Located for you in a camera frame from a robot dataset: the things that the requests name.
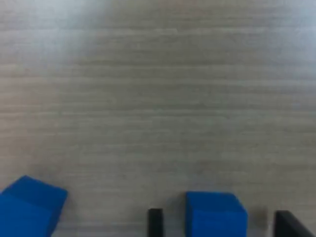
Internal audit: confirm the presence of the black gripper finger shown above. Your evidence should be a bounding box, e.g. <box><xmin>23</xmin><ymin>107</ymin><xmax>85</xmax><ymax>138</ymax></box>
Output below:
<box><xmin>273</xmin><ymin>209</ymin><xmax>316</xmax><ymax>237</ymax></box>
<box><xmin>147</xmin><ymin>208</ymin><xmax>164</xmax><ymax>237</ymax></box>

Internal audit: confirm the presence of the blue cube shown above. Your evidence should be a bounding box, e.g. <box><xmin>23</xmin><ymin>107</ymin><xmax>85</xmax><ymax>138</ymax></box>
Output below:
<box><xmin>0</xmin><ymin>174</ymin><xmax>69</xmax><ymax>237</ymax></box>
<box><xmin>185</xmin><ymin>191</ymin><xmax>248</xmax><ymax>237</ymax></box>

